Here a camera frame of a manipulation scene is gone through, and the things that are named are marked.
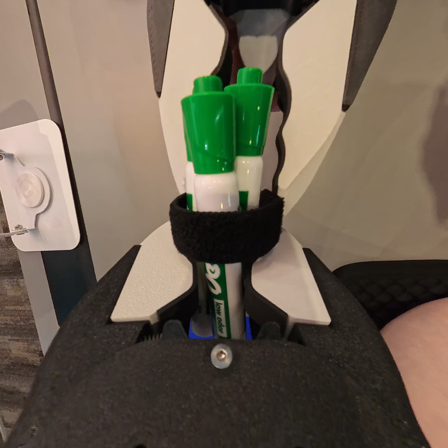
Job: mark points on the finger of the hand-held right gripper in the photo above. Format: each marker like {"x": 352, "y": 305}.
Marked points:
{"x": 189, "y": 42}
{"x": 315, "y": 87}

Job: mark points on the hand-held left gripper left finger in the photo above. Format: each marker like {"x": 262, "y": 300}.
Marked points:
{"x": 150, "y": 283}

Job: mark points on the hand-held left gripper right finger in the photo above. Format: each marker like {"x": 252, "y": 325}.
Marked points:
{"x": 290, "y": 283}

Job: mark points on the blue plastic bin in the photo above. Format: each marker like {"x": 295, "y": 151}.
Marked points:
{"x": 249, "y": 330}

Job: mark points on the green dry erase marker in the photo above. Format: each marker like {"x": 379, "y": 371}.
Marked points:
{"x": 250, "y": 122}
{"x": 210, "y": 140}
{"x": 189, "y": 182}

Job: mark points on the person's left forearm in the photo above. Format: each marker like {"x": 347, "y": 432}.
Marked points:
{"x": 420, "y": 367}

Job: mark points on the white stand base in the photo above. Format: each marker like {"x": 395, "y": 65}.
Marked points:
{"x": 59, "y": 157}

